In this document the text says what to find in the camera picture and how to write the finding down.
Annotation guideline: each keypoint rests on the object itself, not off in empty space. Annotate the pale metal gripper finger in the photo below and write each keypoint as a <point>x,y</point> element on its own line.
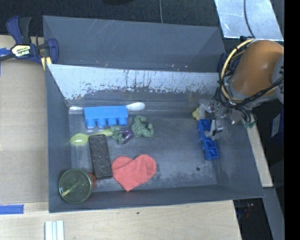
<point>212,130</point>
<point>219,126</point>

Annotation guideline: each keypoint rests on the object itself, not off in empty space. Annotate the small yellow toy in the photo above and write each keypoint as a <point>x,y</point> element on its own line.
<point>196,114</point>

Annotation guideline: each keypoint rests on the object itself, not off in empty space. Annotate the narrow blue toy brick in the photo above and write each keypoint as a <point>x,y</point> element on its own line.
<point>210,149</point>

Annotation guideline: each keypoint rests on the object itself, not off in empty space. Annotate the grey metal bin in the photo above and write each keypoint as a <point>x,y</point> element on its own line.
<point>165,149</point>

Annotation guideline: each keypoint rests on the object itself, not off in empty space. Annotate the green muscular toy figure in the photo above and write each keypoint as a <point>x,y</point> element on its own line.
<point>142,127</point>

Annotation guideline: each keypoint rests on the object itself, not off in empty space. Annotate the white plastic spoon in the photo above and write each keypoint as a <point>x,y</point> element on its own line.
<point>136,106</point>

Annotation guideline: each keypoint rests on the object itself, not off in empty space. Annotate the red heart-shaped cloth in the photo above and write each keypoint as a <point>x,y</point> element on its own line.
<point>133,171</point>

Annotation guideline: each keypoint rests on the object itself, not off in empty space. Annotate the purple and green toy vegetable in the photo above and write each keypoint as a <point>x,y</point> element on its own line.
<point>122,134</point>

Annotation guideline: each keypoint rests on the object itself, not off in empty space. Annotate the wide blue toy brick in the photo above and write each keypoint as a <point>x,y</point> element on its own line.
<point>105,115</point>

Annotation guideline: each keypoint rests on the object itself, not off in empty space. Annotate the dark green flat block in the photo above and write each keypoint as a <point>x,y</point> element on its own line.
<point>100,156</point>

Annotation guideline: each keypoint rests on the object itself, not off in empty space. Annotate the small red round thing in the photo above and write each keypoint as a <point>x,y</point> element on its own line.
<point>93,179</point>

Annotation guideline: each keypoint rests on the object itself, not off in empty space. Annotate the yellow-green plastic spoon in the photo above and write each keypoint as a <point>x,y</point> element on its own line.
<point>78,139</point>

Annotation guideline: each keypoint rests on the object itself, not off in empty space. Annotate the green round lidded cup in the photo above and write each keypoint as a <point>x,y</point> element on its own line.
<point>75,186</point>

